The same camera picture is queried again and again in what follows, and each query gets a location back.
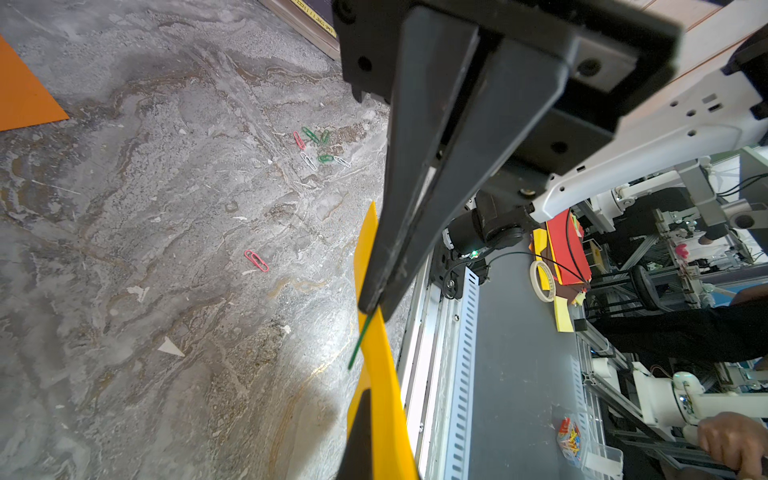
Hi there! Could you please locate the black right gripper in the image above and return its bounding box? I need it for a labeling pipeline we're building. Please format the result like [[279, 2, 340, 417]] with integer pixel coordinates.
[[332, 1, 681, 320]]

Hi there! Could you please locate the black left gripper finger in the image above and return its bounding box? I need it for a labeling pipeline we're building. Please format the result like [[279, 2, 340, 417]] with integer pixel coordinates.
[[336, 389, 373, 480]]

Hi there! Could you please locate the yellow paper document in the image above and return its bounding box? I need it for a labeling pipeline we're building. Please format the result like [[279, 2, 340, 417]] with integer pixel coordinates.
[[346, 201, 419, 480]]

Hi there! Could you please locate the pink paperclip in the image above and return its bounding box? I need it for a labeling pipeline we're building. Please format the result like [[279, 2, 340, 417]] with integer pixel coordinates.
[[293, 131, 306, 151]]

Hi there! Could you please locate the silver paperclip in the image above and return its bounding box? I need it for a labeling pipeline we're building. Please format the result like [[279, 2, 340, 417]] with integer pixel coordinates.
[[300, 151, 317, 171]]

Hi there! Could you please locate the red paperclip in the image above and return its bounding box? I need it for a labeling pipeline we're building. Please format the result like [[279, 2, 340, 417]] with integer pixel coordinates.
[[244, 250, 270, 273]]

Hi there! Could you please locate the orange paper document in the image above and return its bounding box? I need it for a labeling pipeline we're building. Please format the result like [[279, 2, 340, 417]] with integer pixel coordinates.
[[0, 38, 69, 132]]

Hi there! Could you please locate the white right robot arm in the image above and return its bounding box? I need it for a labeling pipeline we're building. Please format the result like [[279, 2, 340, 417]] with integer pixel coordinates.
[[332, 1, 767, 319]]

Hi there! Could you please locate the dark purple book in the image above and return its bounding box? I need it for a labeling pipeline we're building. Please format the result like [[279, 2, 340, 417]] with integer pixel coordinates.
[[260, 0, 341, 61]]

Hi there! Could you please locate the masking tape roll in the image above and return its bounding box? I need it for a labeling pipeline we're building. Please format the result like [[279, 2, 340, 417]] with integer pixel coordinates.
[[529, 260, 556, 303]]

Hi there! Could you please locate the aluminium front rail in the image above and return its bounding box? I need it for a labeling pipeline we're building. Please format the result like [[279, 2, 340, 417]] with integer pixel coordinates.
[[397, 257, 480, 479]]

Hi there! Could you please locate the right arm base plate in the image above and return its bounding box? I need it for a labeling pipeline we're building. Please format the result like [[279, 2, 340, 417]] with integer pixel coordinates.
[[428, 228, 488, 299]]

